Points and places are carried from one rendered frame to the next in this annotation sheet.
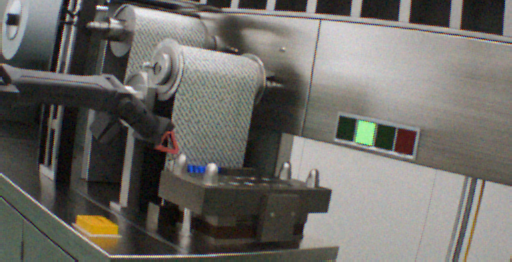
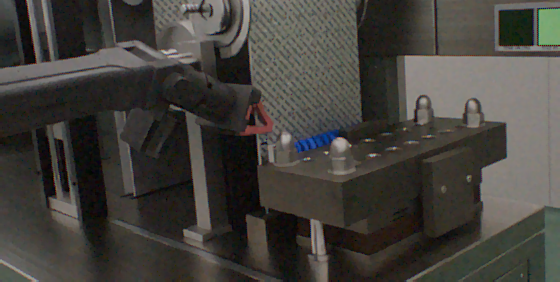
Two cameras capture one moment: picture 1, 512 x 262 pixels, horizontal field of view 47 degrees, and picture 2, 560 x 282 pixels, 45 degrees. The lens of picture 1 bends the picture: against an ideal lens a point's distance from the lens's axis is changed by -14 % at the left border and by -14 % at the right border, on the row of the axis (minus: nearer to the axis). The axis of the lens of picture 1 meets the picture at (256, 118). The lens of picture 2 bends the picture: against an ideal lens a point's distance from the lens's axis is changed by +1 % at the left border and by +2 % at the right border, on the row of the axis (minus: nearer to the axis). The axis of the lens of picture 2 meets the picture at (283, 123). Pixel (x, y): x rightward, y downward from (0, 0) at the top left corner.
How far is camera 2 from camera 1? 0.57 m
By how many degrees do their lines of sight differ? 8
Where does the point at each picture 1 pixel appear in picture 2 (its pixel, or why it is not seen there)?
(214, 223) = (363, 230)
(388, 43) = not seen: outside the picture
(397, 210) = (503, 101)
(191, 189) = (317, 188)
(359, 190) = (445, 86)
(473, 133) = not seen: outside the picture
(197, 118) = (287, 70)
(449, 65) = not seen: outside the picture
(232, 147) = (343, 96)
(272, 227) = (446, 208)
